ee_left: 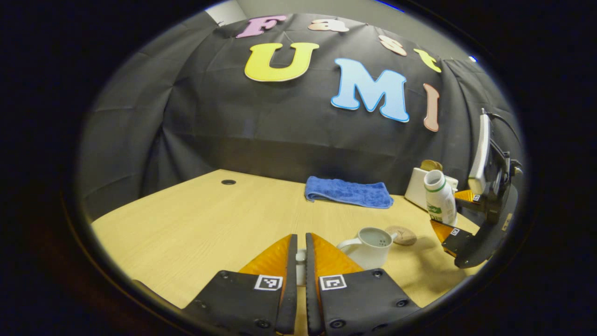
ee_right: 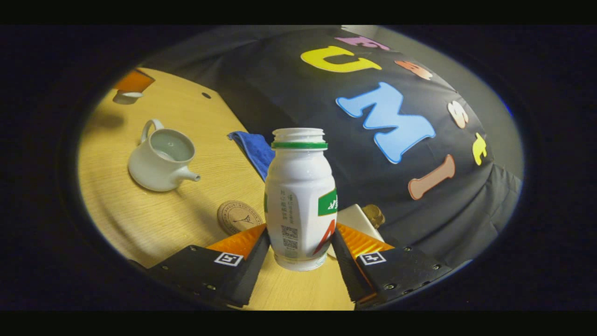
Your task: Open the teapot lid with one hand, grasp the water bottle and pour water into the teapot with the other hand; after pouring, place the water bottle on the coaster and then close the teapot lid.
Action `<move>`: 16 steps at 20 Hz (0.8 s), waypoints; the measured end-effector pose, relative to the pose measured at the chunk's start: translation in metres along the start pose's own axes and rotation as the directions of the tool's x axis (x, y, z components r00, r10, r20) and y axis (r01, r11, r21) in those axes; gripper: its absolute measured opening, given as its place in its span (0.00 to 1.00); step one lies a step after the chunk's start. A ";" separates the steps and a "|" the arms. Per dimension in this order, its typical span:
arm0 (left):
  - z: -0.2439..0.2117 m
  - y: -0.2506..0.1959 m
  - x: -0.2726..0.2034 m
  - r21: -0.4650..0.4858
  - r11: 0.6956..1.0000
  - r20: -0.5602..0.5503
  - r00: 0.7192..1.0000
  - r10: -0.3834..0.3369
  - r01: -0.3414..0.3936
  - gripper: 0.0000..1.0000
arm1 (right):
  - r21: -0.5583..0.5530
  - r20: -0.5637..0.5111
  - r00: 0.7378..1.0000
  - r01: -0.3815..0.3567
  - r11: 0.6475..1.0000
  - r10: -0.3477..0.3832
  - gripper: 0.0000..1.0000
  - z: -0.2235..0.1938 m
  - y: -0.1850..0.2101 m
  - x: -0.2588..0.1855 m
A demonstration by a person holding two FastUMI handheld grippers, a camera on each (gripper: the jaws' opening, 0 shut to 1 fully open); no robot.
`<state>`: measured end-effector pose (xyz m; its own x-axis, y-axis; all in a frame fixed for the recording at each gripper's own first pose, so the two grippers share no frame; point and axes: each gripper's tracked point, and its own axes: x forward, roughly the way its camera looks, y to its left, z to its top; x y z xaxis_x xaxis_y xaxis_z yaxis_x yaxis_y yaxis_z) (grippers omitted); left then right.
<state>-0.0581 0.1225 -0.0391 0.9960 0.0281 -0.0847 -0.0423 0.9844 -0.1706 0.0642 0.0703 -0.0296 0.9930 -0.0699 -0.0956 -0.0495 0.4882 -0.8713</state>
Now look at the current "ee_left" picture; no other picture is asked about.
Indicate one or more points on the white teacup lid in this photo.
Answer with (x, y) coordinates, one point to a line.
(301, 268)

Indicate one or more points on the black table grommet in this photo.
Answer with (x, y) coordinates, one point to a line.
(228, 182)

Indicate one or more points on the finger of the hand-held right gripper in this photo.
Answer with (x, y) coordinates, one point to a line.
(459, 238)
(468, 196)

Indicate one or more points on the white water bottle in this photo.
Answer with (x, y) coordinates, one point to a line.
(440, 200)

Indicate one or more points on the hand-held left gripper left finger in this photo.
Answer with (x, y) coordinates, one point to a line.
(292, 289)

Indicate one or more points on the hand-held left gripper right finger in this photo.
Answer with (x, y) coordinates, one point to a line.
(311, 298)

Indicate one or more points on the white teacup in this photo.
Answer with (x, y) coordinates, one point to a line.
(368, 252)

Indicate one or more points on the round cork coaster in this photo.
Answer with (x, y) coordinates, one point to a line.
(405, 235)

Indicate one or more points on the blue towel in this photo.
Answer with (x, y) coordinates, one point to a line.
(347, 192)

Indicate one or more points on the toasted bread slice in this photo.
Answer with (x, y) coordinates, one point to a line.
(438, 165)
(425, 165)

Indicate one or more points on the white toaster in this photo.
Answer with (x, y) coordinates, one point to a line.
(415, 189)

